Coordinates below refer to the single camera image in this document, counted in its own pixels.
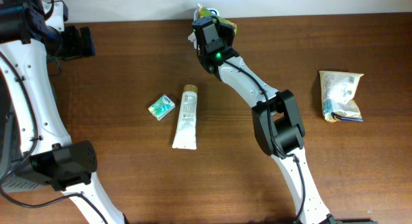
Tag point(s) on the white tube with tan cap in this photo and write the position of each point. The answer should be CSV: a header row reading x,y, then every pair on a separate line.
x,y
185,136

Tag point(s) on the dark grey plastic basket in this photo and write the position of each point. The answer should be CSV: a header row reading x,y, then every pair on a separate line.
x,y
11,153

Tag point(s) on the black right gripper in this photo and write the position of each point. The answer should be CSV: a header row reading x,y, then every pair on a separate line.
x,y
227,35

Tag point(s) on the teal white tissue pack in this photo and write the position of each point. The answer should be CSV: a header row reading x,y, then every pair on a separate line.
x,y
161,107

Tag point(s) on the green snack pouch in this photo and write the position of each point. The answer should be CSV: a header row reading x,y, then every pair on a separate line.
x,y
202,11

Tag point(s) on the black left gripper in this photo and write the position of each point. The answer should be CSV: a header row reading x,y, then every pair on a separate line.
x,y
78,48

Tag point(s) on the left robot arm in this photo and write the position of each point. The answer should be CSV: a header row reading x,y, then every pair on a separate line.
x,y
36,149

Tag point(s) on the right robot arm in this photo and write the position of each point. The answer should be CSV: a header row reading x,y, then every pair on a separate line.
x,y
278,126

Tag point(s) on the white yellow snack bag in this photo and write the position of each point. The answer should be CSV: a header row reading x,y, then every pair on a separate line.
x,y
338,90

